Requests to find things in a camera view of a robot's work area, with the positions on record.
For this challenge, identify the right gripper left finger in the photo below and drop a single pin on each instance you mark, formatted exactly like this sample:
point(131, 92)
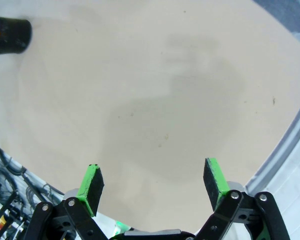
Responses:
point(90, 197)

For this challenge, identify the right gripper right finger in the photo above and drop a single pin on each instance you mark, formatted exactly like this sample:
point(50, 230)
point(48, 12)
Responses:
point(216, 190)

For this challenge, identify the black mesh pen holder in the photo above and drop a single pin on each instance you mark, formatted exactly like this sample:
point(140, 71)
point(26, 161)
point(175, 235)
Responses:
point(15, 37)

